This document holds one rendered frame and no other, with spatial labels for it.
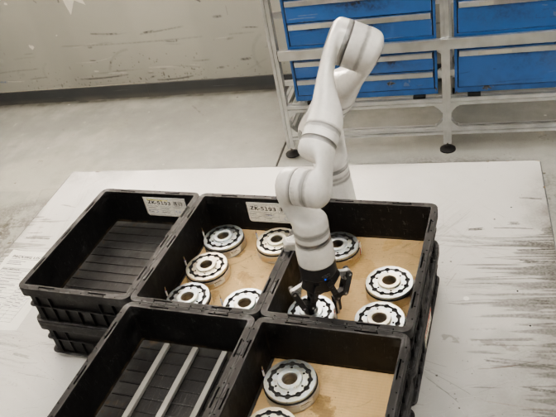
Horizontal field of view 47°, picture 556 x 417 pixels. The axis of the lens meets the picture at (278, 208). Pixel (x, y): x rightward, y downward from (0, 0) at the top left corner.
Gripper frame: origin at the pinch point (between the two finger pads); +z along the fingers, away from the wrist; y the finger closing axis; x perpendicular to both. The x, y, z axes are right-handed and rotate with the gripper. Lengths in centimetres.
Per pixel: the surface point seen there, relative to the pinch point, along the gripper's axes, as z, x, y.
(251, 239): 2.2, 34.3, -6.0
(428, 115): 85, 198, 136
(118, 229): 2, 59, -37
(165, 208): -3, 53, -24
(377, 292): -0.7, -1.6, 11.5
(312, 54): 26, 190, 71
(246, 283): 2.2, 19.2, -12.3
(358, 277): 2.2, 7.7, 11.2
